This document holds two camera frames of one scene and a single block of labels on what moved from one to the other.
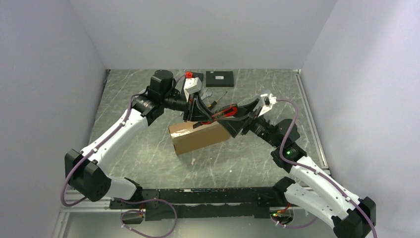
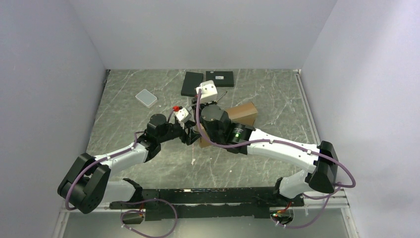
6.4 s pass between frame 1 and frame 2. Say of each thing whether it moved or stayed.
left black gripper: moved
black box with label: stayed
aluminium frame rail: stayed
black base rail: stayed
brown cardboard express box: moved
